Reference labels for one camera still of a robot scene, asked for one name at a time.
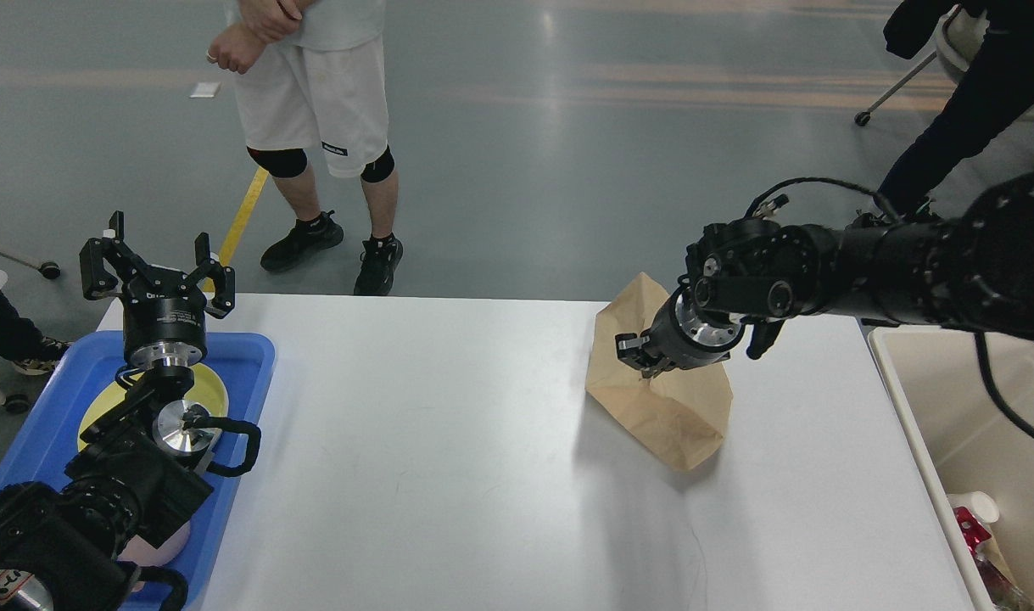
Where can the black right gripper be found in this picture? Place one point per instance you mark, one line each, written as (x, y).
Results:
(681, 336)

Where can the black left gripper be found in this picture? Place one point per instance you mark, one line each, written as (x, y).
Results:
(156, 325)

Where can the brown paper bag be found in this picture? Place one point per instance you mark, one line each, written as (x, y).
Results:
(681, 417)

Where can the white paper cup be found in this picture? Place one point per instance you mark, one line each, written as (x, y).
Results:
(981, 505)

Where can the crushed red can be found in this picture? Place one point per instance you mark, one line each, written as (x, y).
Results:
(974, 533)

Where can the aluminium foil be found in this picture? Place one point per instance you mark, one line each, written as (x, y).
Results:
(1004, 595)

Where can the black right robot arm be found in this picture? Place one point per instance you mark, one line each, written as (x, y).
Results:
(973, 273)

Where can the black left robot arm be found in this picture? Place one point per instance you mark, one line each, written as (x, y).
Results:
(140, 472)

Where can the white chair leg with caster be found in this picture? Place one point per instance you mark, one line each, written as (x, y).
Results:
(48, 269)

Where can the seated person dark trousers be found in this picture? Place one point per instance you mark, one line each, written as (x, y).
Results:
(24, 345)

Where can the blue plastic tray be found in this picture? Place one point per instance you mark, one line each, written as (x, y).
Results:
(49, 438)

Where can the person in black shorts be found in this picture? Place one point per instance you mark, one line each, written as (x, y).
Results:
(312, 74)

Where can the beige plastic bin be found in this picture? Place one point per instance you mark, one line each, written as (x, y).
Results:
(961, 443)

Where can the white office chair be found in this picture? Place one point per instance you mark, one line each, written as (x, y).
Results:
(951, 31)

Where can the person in dark trousers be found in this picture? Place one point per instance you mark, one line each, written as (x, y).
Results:
(996, 89)

